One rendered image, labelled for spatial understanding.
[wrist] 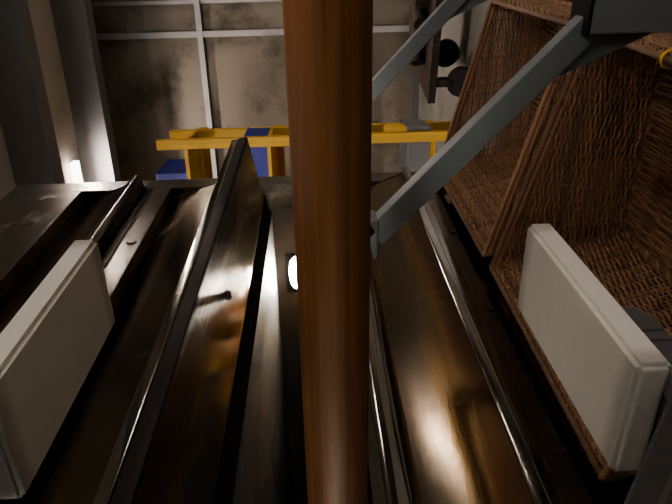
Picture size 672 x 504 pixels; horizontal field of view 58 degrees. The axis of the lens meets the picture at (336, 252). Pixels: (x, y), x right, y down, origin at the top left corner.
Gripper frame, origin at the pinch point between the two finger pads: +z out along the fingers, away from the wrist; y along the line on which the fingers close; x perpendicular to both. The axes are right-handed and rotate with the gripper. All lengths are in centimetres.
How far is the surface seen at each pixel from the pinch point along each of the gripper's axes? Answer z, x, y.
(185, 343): 56, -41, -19
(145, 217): 132, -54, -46
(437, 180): 42.0, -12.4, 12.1
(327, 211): 4.7, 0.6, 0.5
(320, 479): 4.9, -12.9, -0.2
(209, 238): 88, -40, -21
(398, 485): 8.4, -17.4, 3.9
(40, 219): 134, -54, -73
